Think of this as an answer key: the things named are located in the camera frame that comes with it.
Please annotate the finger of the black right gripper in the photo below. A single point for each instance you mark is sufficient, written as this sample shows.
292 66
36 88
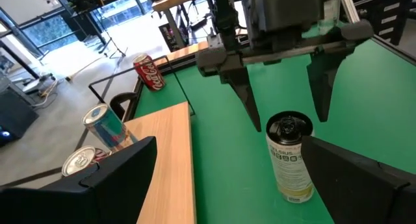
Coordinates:
323 84
242 87

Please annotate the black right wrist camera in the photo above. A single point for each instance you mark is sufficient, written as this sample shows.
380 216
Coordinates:
289 9

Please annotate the red Coca-Cola can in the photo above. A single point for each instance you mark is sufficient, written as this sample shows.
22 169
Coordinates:
149 73
79 159

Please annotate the black curved hook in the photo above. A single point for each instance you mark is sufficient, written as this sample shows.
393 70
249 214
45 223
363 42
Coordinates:
122 97

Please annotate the black computer tower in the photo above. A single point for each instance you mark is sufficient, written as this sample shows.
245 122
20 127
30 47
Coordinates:
14 113

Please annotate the wooden shelf black metal frame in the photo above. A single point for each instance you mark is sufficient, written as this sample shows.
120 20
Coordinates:
169 159

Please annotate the wooden workbench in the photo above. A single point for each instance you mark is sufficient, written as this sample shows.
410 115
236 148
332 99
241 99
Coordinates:
175 0

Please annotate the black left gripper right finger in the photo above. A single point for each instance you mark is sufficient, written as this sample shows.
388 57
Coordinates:
364 191

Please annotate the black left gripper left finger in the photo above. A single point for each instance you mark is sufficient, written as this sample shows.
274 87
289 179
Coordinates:
97 194

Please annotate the white Celsius energy drink can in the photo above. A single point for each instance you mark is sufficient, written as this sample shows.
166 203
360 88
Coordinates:
289 165

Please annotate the black drawer cabinet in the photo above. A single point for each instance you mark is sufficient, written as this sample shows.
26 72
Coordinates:
386 13

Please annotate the blue silver Red Bull can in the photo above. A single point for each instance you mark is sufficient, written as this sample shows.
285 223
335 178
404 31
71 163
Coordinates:
105 126

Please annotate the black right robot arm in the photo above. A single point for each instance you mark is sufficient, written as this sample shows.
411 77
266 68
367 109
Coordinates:
226 13

